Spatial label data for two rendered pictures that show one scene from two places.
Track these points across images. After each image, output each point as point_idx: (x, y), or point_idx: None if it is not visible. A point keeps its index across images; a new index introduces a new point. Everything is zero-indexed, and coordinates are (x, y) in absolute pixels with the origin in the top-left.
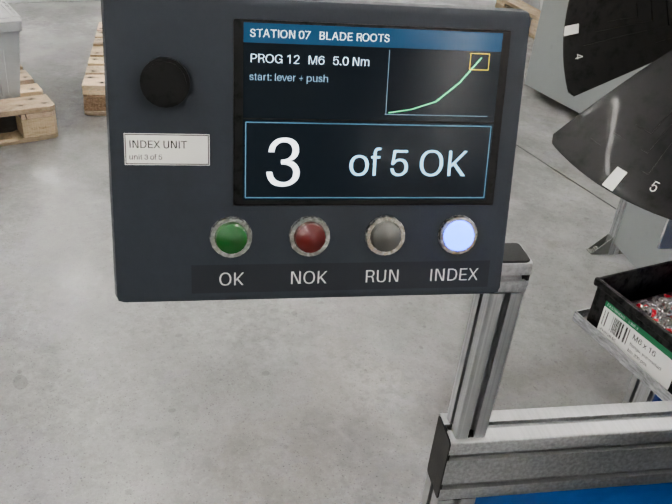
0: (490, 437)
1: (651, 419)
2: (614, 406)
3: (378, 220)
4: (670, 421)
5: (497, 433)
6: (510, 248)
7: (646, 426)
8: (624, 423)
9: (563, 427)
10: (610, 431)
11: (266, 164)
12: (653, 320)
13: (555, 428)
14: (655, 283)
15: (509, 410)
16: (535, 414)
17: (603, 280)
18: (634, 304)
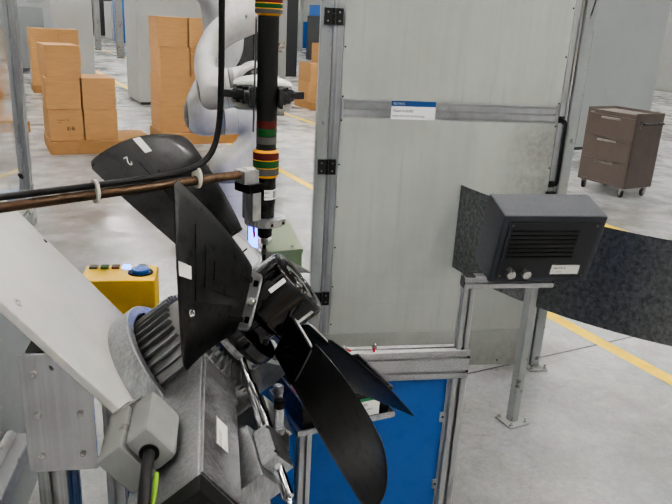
0: (451, 344)
1: (386, 348)
2: (400, 351)
3: None
4: (379, 347)
5: (448, 345)
6: (468, 275)
7: (390, 346)
8: (398, 347)
9: (423, 346)
10: (405, 345)
11: None
12: (371, 367)
13: (426, 346)
14: None
15: (443, 350)
16: (433, 349)
17: (388, 384)
18: (377, 373)
